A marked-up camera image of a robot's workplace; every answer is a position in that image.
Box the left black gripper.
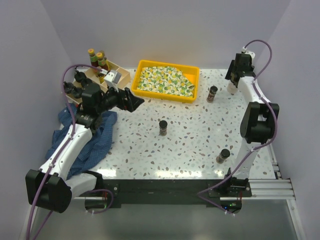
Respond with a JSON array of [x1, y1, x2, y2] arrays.
[[96, 82, 144, 114]]

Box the clear shaker jar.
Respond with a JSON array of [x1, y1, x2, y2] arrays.
[[63, 81, 75, 95], [71, 87, 83, 99], [74, 70, 87, 83], [227, 82, 238, 94]]

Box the dark spice jar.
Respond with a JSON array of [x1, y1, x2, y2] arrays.
[[159, 120, 168, 136]]

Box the red sauce bottle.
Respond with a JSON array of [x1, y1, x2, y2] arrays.
[[96, 52, 110, 72]]

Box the green-label sauce bottle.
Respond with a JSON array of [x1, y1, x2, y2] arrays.
[[87, 48, 99, 68]]

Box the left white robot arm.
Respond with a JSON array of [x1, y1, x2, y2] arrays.
[[25, 83, 144, 213]]

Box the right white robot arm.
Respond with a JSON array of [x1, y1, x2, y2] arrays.
[[216, 50, 280, 197]]

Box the lemon-print cloth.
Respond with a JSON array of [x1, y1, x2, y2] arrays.
[[137, 66, 195, 98]]

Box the yellow plastic bin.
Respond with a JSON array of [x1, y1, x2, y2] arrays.
[[131, 60, 200, 103]]

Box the cream divided organizer tray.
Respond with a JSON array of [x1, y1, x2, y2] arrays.
[[71, 60, 131, 93]]

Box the blue checkered cloth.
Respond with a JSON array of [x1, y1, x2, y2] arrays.
[[45, 107, 118, 179]]

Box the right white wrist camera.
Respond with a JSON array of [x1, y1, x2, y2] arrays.
[[241, 47, 256, 60]]

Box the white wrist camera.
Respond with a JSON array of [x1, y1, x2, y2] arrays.
[[241, 47, 256, 60], [104, 70, 122, 92]]

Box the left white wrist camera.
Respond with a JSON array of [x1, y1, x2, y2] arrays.
[[104, 70, 122, 92]]

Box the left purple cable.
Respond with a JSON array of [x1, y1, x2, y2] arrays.
[[24, 63, 115, 240]]

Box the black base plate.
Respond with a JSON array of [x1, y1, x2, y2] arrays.
[[74, 172, 253, 209]]

